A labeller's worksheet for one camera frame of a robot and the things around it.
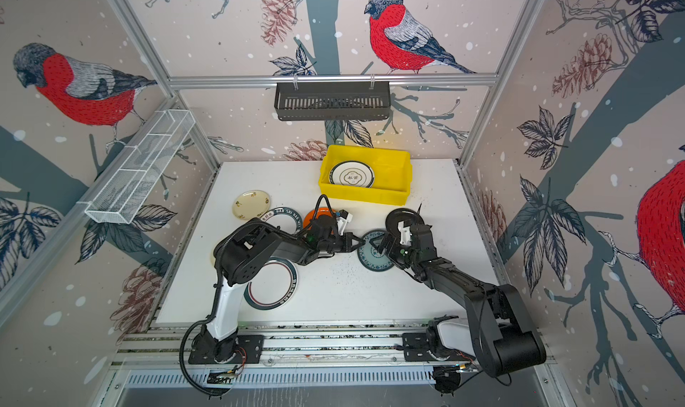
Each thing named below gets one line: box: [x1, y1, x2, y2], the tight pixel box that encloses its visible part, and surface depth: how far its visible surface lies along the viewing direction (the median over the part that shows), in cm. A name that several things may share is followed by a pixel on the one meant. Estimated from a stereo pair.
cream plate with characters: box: [231, 190, 271, 222], surface depth 109 cm
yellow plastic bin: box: [319, 144, 413, 207], surface depth 113 cm
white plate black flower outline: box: [329, 160, 375, 189], surface depth 116 cm
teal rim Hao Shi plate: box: [260, 207, 304, 235], surface depth 105 cm
